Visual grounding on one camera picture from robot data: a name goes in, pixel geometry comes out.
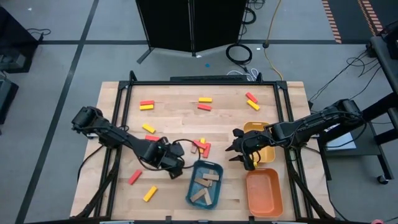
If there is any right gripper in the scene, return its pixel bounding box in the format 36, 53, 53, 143
225, 127, 275, 171

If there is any yellow plastic bin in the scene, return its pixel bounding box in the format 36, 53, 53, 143
242, 121, 277, 165

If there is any blue plastic bin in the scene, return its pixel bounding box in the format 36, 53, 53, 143
185, 159, 224, 210

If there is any orange plastic bin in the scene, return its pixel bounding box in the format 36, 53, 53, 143
245, 167, 284, 218

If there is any black long bar device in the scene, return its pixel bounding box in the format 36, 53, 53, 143
170, 75, 248, 82

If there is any white sheet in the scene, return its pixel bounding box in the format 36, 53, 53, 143
326, 132, 358, 152

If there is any black partition screen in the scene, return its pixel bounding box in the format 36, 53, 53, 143
135, 0, 249, 65

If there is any black equipment stand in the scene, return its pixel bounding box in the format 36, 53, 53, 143
317, 91, 398, 185

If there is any black equipment rack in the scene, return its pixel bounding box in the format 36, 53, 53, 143
0, 77, 19, 125

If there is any grey side table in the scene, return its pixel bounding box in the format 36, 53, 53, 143
369, 20, 398, 94

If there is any black cart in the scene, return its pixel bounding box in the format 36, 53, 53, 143
0, 6, 40, 74

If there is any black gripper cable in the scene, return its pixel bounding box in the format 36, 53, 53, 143
170, 138, 201, 170

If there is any white cable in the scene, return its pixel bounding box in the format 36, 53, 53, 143
226, 68, 259, 82

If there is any coiled black cable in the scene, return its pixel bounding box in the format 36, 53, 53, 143
225, 43, 253, 65

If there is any yellow floor cable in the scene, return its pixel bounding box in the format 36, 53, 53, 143
263, 0, 284, 81

